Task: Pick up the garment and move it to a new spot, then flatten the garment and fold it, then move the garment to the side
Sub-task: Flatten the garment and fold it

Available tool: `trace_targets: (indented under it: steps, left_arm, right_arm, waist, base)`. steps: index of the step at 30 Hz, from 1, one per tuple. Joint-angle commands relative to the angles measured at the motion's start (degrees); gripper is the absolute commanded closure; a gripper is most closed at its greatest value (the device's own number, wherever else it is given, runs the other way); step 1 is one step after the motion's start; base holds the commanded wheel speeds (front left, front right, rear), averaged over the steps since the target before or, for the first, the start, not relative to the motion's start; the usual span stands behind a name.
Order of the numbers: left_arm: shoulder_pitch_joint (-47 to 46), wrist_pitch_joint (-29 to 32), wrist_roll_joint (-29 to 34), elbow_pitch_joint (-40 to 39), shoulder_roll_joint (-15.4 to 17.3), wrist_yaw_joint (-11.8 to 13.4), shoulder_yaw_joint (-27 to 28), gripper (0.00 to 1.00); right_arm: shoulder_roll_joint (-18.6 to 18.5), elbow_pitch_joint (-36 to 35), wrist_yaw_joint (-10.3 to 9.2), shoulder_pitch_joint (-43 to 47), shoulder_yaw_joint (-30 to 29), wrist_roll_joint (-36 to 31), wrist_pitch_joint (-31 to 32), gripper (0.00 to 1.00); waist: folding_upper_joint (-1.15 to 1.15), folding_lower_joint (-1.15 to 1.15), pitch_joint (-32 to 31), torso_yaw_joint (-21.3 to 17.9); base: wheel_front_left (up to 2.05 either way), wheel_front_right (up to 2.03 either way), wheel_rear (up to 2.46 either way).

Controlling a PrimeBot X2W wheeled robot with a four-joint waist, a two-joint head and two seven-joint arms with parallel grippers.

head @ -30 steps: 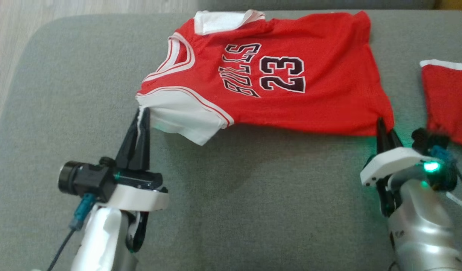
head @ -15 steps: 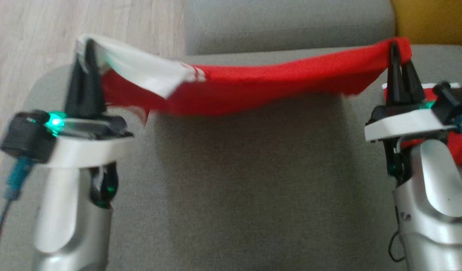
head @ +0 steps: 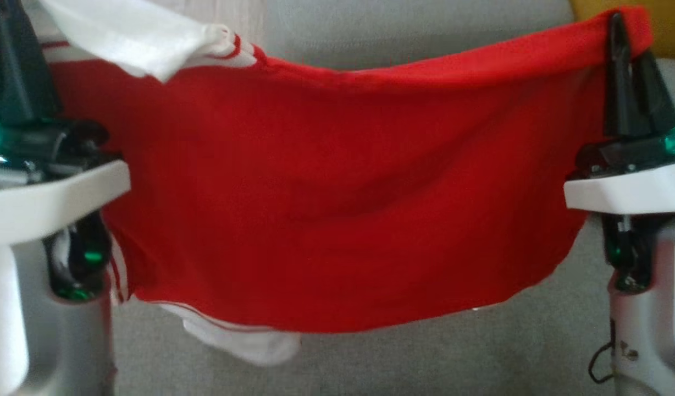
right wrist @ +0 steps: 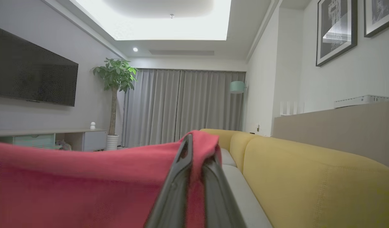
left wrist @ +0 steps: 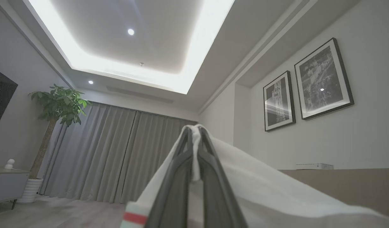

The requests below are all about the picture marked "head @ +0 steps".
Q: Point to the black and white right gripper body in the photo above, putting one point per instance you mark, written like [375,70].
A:
[629,181]

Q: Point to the grey sofa seat cushion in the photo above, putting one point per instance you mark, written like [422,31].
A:
[414,27]

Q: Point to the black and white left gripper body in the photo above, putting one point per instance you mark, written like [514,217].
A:
[46,192]

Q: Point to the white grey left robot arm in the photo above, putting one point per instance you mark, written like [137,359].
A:
[18,330]

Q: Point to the yellow sofa backrest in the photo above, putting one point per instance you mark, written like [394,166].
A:
[667,22]

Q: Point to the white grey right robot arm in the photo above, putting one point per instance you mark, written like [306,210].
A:
[651,308]

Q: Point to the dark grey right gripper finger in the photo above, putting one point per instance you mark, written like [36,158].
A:
[656,99]
[620,82]

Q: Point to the red and white sports jersey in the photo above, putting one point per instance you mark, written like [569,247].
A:
[337,198]

